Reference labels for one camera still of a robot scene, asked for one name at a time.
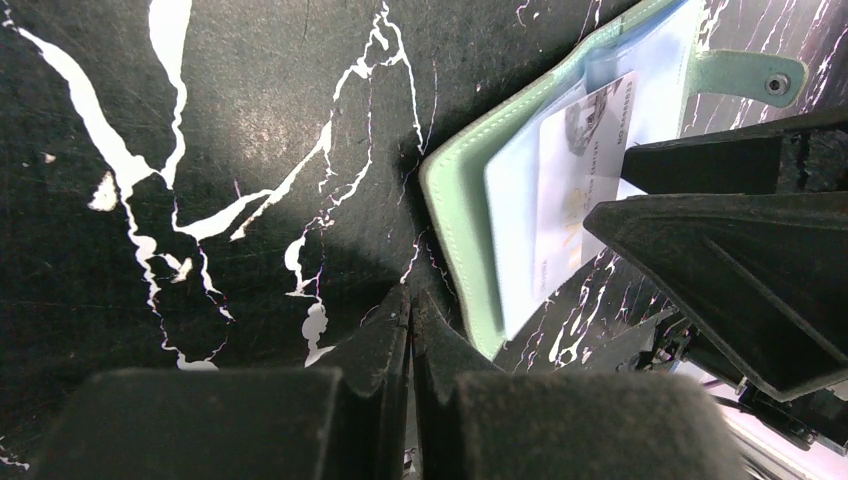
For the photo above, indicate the white VIP card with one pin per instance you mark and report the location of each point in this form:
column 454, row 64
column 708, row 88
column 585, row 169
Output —
column 581, row 152

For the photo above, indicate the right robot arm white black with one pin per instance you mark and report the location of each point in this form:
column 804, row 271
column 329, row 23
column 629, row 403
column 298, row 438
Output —
column 819, row 417

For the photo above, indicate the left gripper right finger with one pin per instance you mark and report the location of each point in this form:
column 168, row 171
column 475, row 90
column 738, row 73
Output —
column 476, row 421

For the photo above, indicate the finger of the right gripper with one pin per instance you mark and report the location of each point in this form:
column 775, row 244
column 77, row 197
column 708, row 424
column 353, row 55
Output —
column 800, row 154
column 763, row 277

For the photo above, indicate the green card holder wallet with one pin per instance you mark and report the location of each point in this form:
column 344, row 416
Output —
column 481, row 186

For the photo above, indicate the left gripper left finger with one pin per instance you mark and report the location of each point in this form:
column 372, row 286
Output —
column 341, row 418

